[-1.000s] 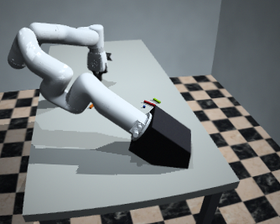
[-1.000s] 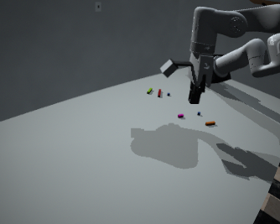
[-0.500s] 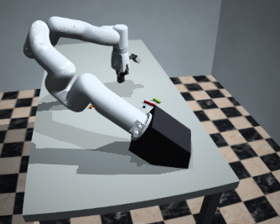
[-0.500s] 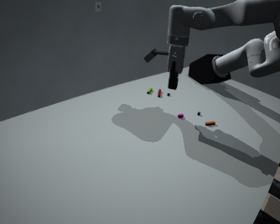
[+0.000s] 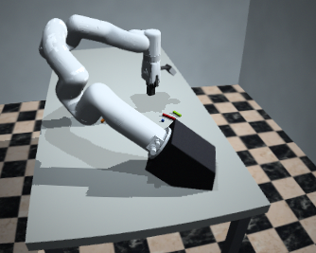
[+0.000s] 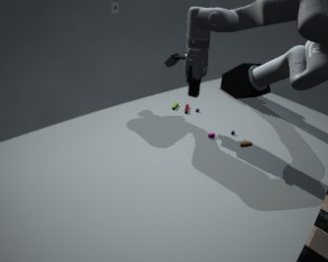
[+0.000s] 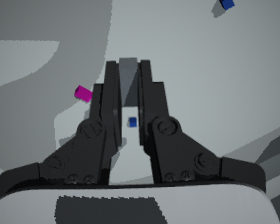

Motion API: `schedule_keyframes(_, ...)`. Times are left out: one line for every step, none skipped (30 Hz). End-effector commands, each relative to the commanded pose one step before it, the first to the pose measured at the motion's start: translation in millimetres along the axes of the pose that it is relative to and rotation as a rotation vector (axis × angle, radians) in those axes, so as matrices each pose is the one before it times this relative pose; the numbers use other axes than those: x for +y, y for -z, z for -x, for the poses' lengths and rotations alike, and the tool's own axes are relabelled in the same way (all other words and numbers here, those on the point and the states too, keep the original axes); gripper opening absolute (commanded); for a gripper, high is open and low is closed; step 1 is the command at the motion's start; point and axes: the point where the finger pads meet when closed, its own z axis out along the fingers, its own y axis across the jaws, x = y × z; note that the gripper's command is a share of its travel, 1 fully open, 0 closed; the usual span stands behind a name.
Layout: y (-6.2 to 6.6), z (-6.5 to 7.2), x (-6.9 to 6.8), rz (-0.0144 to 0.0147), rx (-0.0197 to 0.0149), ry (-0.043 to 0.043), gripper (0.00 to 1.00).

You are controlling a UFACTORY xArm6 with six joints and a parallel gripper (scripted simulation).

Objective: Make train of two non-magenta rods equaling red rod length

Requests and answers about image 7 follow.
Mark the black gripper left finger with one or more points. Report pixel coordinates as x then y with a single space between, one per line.
80 160

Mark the magenta block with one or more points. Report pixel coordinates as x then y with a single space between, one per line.
83 93

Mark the small blue cube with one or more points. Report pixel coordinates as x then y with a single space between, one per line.
133 121
226 4

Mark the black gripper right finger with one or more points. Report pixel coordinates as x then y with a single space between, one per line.
179 157

